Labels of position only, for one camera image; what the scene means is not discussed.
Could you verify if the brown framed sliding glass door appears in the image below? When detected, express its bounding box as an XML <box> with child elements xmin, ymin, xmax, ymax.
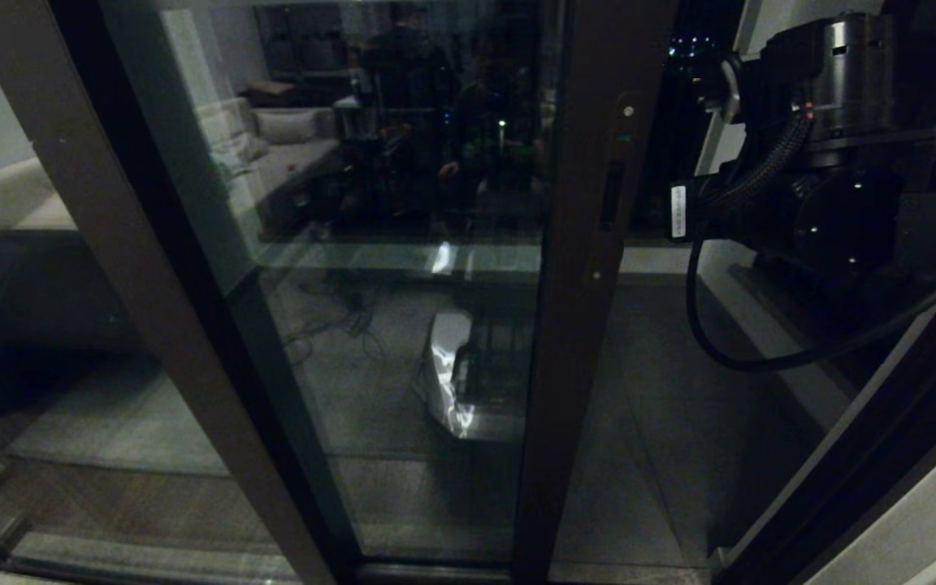
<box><xmin>98</xmin><ymin>0</ymin><xmax>680</xmax><ymax>585</ymax></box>

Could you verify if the dark brown door jamb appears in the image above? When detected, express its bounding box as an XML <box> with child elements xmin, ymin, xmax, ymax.
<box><xmin>712</xmin><ymin>268</ymin><xmax>936</xmax><ymax>585</ymax></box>

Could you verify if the brown framed fixed glass panel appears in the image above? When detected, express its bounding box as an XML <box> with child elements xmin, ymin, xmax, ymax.
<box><xmin>0</xmin><ymin>0</ymin><xmax>359</xmax><ymax>585</ymax></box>

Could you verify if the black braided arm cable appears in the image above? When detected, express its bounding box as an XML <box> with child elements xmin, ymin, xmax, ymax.
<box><xmin>712</xmin><ymin>110</ymin><xmax>814</xmax><ymax>208</ymax></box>

